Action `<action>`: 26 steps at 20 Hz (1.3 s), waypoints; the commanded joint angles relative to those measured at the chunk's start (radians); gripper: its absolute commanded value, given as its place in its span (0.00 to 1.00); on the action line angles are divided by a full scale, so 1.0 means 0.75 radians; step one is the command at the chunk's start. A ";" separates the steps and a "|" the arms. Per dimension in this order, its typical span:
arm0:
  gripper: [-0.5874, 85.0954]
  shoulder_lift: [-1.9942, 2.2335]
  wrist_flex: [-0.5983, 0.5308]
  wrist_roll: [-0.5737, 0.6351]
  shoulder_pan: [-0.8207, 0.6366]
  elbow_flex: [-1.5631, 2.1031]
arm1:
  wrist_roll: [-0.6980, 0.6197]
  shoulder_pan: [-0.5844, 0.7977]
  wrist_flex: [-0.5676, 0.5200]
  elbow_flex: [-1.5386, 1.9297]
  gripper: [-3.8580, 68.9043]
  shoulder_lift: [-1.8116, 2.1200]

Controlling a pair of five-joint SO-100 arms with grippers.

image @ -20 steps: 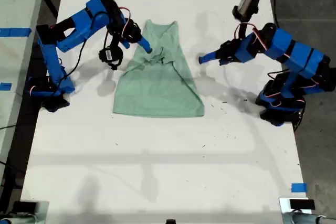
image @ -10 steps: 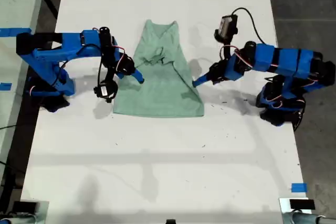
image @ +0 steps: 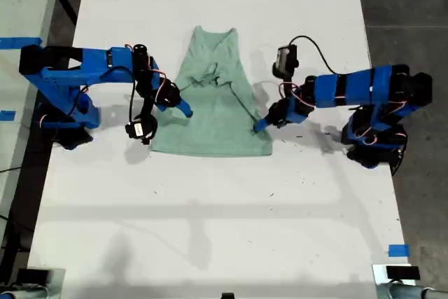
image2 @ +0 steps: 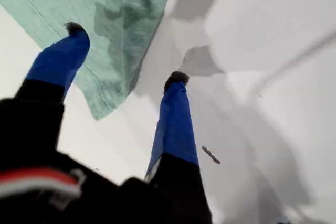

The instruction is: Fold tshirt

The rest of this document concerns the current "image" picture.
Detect black camera stalk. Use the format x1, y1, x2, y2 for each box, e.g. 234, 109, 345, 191
139, 95, 157, 120
282, 76, 294, 99

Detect grey metal tube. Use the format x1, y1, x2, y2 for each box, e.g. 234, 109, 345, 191
377, 281, 448, 299
0, 284, 50, 299

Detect long blue tape strip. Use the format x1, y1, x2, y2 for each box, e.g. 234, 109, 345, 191
0, 36, 43, 50

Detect black camera cable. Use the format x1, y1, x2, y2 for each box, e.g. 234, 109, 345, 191
289, 35, 342, 75
100, 66, 138, 125

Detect pale green T-shirt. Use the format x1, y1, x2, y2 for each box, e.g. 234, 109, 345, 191
149, 25, 273, 158

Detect black stand legs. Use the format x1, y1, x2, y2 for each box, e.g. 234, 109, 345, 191
55, 0, 80, 29

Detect small black box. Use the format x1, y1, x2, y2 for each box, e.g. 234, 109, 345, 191
386, 265, 421, 281
16, 268, 50, 285

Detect short blue tape strip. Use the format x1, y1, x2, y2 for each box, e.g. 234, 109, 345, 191
388, 244, 410, 258

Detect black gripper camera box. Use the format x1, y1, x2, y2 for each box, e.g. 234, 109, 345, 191
125, 115, 159, 144
272, 44, 300, 79

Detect pale side table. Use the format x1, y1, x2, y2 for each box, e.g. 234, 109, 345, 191
0, 0, 64, 244

